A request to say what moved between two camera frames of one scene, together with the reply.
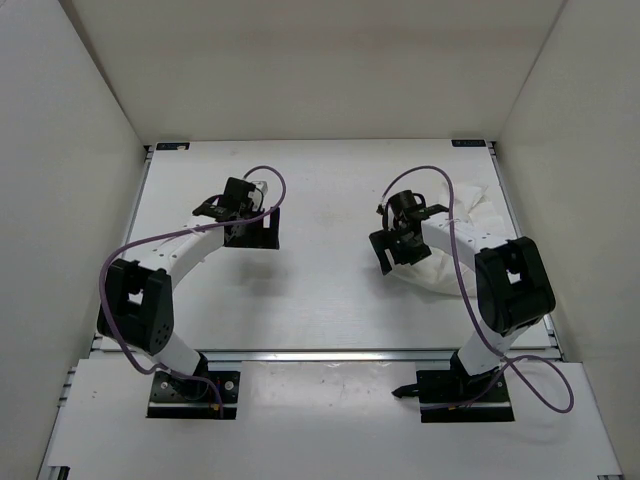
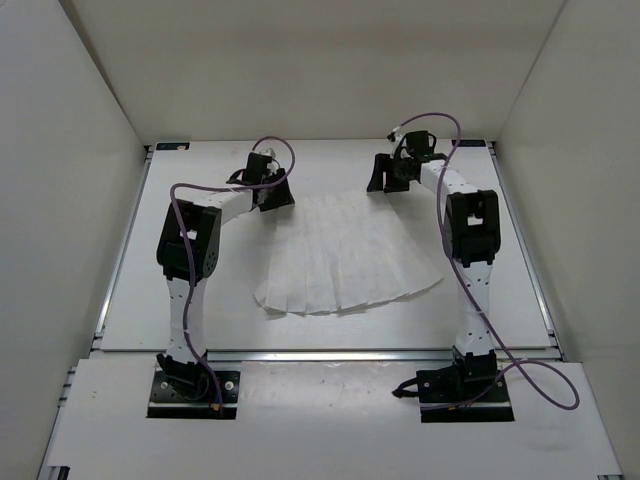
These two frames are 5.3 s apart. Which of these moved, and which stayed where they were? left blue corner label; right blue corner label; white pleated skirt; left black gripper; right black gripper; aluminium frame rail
Moved: left black gripper; white pleated skirt; right black gripper
Stayed: aluminium frame rail; right blue corner label; left blue corner label
